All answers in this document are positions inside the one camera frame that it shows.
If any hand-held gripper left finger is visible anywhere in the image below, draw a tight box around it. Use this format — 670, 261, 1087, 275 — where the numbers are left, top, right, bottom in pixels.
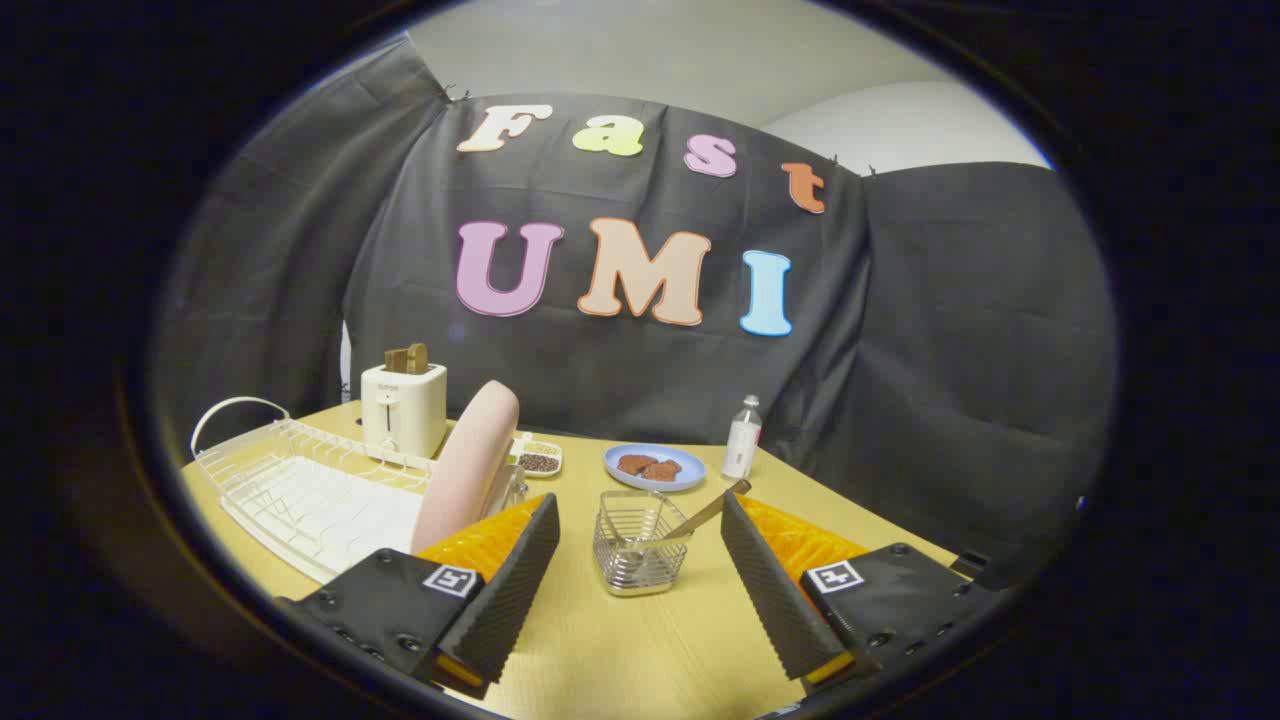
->
276, 492, 562, 700

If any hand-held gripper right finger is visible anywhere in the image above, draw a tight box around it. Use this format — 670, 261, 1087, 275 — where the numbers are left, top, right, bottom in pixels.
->
720, 491, 1005, 697

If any metal spoon with wooden handle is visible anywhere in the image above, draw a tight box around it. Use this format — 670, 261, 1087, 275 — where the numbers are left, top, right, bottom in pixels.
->
634, 479, 753, 557

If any pink plate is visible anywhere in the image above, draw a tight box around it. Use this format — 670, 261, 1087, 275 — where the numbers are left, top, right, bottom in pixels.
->
410, 380, 521, 555

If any metal wire basket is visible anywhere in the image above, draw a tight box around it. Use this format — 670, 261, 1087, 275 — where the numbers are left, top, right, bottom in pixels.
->
592, 489, 693, 598

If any white dish rack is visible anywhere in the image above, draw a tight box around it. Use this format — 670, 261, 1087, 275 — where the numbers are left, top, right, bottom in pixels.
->
191, 396, 471, 585

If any blue plate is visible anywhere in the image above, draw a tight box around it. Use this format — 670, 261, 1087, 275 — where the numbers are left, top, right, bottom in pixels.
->
603, 443, 707, 493

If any clear glass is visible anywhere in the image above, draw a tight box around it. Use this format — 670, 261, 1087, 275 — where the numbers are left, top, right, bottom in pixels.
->
488, 464, 529, 515

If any white divided condiment tray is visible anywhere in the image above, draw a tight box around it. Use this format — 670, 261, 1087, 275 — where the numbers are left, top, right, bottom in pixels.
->
506, 431, 564, 480

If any small clear plastic bottle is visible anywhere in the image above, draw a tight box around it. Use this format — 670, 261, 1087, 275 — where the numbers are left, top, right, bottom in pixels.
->
721, 395, 764, 481

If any white toaster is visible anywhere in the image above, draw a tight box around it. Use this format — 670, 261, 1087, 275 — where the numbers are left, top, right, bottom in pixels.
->
360, 363, 449, 461

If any black backdrop cloth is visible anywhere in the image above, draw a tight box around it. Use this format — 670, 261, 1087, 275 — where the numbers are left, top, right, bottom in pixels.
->
150, 35, 1118, 591

